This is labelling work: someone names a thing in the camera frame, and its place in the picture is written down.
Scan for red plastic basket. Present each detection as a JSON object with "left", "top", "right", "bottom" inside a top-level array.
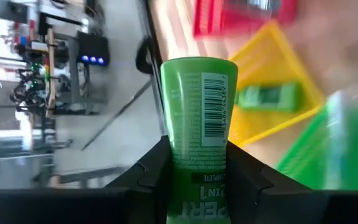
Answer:
[{"left": 192, "top": 0, "right": 301, "bottom": 40}]

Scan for green shampoo bottle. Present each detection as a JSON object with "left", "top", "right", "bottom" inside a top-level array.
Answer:
[
  {"left": 159, "top": 56, "right": 239, "bottom": 224},
  {"left": 234, "top": 81, "right": 306, "bottom": 113}
]

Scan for yellow plastic basket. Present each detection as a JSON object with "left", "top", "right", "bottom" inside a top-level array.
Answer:
[{"left": 227, "top": 20, "right": 325, "bottom": 149}]

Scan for black table frame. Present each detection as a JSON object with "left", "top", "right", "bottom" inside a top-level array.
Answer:
[{"left": 137, "top": 0, "right": 167, "bottom": 138}]

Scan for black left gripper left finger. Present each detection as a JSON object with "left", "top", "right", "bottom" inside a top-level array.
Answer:
[{"left": 0, "top": 134, "right": 173, "bottom": 224}]

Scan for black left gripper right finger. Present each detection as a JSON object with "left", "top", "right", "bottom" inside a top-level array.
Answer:
[{"left": 227, "top": 141, "right": 358, "bottom": 224}]

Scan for black computer tower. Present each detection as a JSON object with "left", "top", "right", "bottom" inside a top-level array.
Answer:
[{"left": 76, "top": 30, "right": 111, "bottom": 68}]

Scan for wooden workbench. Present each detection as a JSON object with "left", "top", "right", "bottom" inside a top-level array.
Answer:
[{"left": 44, "top": 26, "right": 58, "bottom": 119}]

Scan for black chair back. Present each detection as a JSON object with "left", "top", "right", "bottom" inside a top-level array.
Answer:
[{"left": 134, "top": 35, "right": 158, "bottom": 75}]

